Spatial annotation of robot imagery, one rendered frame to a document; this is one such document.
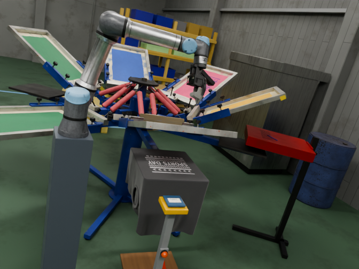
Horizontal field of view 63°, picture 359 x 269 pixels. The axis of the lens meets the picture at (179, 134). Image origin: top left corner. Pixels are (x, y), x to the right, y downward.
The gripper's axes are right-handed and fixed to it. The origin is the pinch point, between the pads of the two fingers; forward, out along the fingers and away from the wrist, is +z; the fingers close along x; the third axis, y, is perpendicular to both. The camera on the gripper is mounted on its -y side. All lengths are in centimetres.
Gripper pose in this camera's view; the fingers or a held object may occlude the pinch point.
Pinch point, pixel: (198, 102)
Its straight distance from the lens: 163.6
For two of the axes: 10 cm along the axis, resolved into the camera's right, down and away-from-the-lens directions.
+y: -8.1, -0.8, -5.8
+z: -1.2, 9.9, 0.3
